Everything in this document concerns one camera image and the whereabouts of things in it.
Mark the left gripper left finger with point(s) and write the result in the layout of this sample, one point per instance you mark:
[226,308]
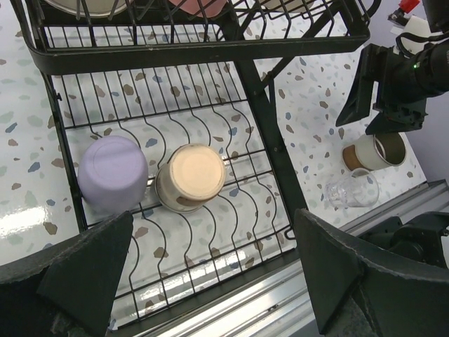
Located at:
[67,289]

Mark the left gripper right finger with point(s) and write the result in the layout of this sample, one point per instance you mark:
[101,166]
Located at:
[380,284]

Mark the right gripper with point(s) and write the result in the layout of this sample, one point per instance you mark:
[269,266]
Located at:
[402,92]

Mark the steel cup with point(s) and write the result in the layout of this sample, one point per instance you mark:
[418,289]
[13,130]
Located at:
[193,175]
[375,152]

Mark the clear glass cup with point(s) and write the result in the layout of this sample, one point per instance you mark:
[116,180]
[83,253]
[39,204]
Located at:
[356,189]

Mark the purple plastic cup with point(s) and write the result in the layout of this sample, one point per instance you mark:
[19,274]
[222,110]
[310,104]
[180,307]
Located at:
[113,174]

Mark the red pink plastic cup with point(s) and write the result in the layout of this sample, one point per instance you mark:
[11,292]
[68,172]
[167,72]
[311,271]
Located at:
[197,8]

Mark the steel cup cork base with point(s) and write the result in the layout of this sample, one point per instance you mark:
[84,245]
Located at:
[92,8]

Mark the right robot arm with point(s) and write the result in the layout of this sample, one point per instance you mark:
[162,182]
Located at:
[421,239]

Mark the aluminium mounting rail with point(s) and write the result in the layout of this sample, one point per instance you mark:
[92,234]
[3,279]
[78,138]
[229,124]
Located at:
[277,303]

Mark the black wire dish rack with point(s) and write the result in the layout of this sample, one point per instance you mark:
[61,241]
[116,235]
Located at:
[163,78]

